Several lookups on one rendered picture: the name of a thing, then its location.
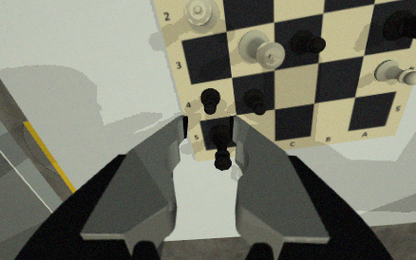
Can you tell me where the white pawn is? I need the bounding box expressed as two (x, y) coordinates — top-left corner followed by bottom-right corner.
(374, 60), (416, 85)

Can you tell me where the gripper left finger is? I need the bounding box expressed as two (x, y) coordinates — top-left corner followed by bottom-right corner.
(14, 115), (188, 260)

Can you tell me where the black and cream chessboard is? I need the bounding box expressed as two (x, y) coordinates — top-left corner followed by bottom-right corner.
(154, 0), (416, 161)

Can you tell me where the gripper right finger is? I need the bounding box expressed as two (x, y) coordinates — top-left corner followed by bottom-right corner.
(230, 115), (393, 260)

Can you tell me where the white king chess piece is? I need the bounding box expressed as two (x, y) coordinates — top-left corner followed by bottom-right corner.
(238, 30), (285, 70)

